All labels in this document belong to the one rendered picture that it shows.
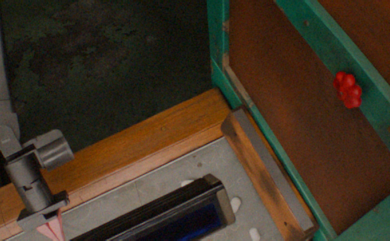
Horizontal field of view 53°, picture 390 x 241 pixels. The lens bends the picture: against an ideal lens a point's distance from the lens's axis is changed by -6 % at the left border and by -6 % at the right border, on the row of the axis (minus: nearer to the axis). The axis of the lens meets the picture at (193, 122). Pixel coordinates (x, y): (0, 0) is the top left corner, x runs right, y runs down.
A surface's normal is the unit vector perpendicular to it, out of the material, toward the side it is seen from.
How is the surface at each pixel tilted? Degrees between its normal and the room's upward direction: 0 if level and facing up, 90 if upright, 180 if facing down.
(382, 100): 90
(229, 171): 0
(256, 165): 67
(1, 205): 0
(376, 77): 0
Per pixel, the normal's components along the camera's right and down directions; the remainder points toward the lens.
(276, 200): -0.84, 0.20
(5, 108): 0.45, -0.03
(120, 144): -0.07, -0.45
